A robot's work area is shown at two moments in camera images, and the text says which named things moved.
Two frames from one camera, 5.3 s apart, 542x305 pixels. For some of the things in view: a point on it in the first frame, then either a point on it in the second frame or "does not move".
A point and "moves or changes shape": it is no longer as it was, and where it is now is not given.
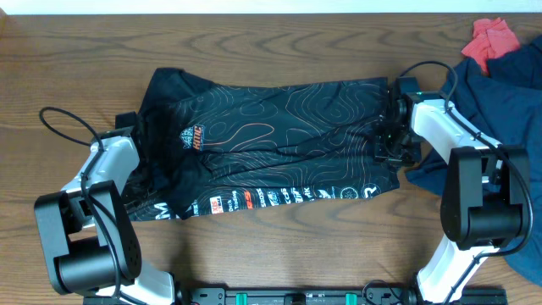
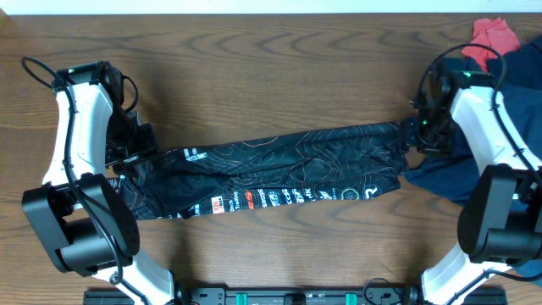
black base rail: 290,296 does not move
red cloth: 491,39 does not move
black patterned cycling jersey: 206,146 moves or changes shape
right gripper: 380,153 -> 412,138
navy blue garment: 505,101 does not move
